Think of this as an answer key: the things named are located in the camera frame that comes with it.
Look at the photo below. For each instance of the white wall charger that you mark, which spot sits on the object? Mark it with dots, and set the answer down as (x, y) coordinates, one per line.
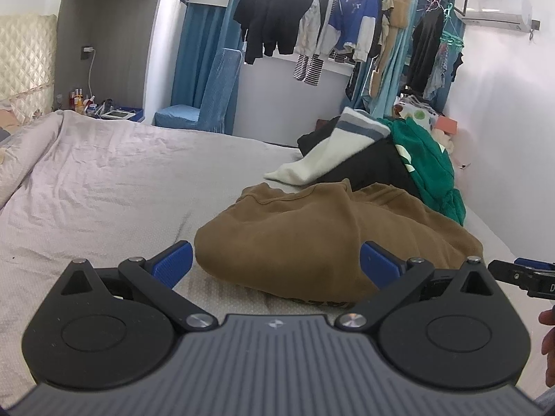
(88, 49)

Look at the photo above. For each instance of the blue box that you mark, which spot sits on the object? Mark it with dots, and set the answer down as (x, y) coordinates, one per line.
(138, 115)

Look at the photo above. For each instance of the brown hoodie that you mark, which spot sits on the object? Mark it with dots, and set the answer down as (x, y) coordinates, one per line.
(303, 234)

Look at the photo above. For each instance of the black white striped sock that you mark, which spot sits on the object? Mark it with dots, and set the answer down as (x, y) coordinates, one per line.
(313, 71)
(300, 69)

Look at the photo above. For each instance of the blue white hanging jersey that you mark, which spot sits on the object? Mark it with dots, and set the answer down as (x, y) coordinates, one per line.
(347, 17)

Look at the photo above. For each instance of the cluster of cosmetic bottles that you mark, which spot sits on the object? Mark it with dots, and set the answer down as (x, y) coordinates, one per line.
(79, 102)

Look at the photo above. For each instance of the tan hanging garment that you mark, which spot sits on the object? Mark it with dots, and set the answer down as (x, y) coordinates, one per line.
(401, 4)

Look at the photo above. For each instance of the person's right hand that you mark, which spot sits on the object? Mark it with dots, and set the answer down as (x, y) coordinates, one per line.
(550, 346)

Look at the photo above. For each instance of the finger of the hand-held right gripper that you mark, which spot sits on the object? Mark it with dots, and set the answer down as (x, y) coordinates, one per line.
(520, 275)

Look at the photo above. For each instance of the black hanging dress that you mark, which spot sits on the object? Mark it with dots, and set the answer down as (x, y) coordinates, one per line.
(425, 47)

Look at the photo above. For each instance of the teal clothes hangers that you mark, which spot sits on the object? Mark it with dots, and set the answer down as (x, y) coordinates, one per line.
(453, 39)

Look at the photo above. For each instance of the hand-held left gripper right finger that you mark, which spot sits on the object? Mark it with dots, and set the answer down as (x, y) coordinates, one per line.
(379, 262)

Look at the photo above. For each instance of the white grey hanging jacket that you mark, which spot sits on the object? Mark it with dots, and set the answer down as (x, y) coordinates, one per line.
(310, 30)

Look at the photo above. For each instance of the green garment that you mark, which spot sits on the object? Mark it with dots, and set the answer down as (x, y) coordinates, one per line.
(429, 164)

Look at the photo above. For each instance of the white tray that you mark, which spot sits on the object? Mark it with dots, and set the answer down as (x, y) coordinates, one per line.
(117, 114)

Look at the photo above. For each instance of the blue covered chair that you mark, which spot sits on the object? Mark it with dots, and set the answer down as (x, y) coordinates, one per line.
(177, 117)

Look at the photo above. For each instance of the white grey striped sweater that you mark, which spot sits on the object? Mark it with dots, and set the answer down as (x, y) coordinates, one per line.
(329, 151)

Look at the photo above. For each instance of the white air conditioner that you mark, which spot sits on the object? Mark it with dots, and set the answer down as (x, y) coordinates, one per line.
(494, 8)

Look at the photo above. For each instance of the patterned hanging garment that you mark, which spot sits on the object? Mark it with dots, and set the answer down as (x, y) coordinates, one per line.
(440, 69)

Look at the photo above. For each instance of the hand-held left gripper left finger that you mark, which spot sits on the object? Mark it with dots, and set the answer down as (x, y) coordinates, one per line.
(173, 262)

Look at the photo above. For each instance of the black garment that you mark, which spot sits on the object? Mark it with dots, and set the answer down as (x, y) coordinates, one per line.
(373, 164)

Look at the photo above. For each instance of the pink box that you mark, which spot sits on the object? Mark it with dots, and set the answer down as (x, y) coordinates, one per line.
(446, 125)

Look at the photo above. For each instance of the black hanging jacket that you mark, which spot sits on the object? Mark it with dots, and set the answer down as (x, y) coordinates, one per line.
(273, 13)

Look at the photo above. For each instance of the patchwork pillow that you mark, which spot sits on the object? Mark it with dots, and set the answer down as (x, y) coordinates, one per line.
(8, 117)

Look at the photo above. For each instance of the polka dot cloth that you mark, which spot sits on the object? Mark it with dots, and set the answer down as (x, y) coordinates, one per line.
(418, 115)

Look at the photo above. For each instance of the cream quilted headboard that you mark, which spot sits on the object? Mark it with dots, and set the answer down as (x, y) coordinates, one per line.
(26, 60)

